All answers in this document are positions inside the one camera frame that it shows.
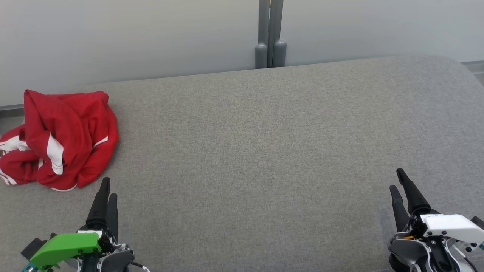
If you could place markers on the red shorts with white stripe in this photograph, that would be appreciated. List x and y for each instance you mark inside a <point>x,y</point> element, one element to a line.
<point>75,113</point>

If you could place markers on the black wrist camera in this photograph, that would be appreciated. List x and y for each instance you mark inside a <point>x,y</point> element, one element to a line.
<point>34,247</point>
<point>478,222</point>

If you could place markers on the grey fabric sofa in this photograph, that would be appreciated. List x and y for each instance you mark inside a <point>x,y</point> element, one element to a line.
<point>245,151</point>

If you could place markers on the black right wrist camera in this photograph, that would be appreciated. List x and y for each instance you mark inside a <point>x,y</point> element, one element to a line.
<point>478,222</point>

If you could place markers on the grey metal partition post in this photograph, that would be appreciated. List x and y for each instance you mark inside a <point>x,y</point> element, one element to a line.
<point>270,30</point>

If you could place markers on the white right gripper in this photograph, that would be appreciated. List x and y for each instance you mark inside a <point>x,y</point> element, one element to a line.
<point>450,226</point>

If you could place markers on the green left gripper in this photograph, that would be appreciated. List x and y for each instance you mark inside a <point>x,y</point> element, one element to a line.
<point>64,245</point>

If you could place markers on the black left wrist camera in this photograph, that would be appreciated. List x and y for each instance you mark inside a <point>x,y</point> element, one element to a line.
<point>34,247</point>

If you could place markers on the red and white shirt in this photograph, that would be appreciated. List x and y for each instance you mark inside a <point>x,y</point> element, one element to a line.
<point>19,166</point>

